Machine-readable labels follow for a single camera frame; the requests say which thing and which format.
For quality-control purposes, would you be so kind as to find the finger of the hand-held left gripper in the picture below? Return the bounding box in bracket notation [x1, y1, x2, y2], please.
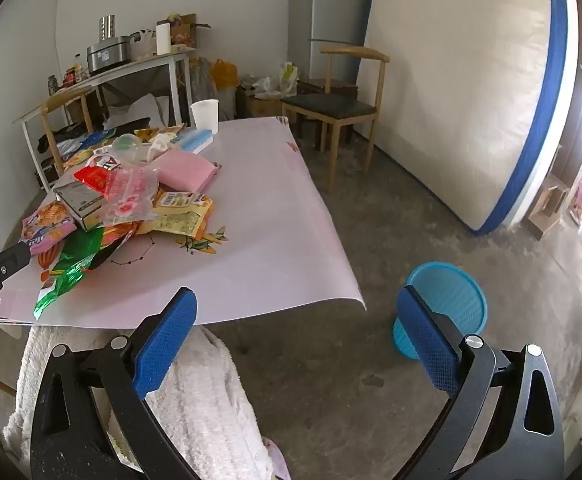
[0, 242, 32, 278]

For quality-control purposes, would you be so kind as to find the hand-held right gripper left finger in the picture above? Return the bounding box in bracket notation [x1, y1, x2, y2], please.
[31, 287, 199, 480]

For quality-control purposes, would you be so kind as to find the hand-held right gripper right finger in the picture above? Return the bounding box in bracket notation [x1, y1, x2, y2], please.
[393, 285, 564, 480]

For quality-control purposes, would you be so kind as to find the pink orange snack bag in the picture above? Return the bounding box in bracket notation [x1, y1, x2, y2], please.
[21, 202, 78, 259]

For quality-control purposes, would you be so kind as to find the blue mesh waste basket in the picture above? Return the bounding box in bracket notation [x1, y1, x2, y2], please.
[391, 261, 488, 361]

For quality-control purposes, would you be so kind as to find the green snack bag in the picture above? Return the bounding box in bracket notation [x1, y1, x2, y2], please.
[33, 226, 136, 321]

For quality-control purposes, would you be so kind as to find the blue medicine box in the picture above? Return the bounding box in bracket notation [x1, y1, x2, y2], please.
[172, 127, 215, 154]

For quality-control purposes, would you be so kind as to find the white fluffy robe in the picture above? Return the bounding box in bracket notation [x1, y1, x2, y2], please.
[3, 327, 292, 480]

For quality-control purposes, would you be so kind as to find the grey green cardboard box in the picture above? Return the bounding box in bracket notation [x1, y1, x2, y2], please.
[52, 180, 108, 232]

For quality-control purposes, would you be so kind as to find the red snack packet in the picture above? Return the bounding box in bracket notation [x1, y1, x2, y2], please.
[73, 165, 118, 196]

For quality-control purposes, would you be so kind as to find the clear pink printed plastic bag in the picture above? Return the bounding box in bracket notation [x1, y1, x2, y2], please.
[102, 166, 161, 227]

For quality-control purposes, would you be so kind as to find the yellow green label snack packet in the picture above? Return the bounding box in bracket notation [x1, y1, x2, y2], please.
[138, 191, 215, 241]

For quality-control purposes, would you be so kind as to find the dark cloth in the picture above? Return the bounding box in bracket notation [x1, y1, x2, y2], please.
[36, 124, 90, 156]

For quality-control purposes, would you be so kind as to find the blue snack bag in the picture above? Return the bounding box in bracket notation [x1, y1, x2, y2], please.
[56, 129, 118, 161]

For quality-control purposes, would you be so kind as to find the wooden chair with black seat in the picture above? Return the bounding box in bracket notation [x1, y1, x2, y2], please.
[38, 85, 152, 196]

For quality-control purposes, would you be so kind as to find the pink pouch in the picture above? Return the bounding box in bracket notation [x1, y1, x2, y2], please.
[153, 149, 223, 192]

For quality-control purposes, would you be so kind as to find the small wooden stool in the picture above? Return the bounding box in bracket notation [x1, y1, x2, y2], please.
[528, 175, 572, 241]

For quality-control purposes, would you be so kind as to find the white sack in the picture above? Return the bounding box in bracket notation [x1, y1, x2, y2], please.
[107, 92, 173, 128]

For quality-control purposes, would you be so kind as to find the silver rice cooker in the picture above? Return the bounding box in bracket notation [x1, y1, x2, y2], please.
[87, 35, 132, 75]

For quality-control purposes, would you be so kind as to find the white paper cup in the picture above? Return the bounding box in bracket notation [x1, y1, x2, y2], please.
[190, 99, 220, 135]

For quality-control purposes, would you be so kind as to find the white side table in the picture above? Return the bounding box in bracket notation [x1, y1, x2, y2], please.
[13, 49, 195, 196]

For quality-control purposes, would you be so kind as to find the white patterned container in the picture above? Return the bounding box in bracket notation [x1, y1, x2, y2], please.
[130, 30, 158, 59]

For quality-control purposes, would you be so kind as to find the brown cardboard box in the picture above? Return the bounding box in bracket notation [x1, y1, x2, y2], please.
[243, 94, 285, 120]

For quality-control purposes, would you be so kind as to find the wooden chair with dark seat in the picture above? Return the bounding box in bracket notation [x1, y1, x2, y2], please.
[281, 45, 390, 192]

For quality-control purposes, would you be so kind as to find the white mattress with blue edge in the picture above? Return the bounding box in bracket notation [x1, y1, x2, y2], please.
[363, 0, 579, 237]

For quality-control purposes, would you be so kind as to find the white paper towel roll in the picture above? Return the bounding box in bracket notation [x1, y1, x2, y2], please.
[156, 21, 173, 56]

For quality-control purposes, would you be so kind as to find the yellow bag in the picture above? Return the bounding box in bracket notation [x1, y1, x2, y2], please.
[213, 59, 237, 89]

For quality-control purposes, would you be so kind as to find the open cardboard box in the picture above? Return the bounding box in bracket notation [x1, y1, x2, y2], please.
[171, 12, 212, 49]

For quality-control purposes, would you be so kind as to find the white plastic bag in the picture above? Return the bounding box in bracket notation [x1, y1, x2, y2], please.
[278, 62, 300, 96]

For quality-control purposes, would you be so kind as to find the silver refrigerator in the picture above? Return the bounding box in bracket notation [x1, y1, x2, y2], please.
[287, 0, 378, 86]

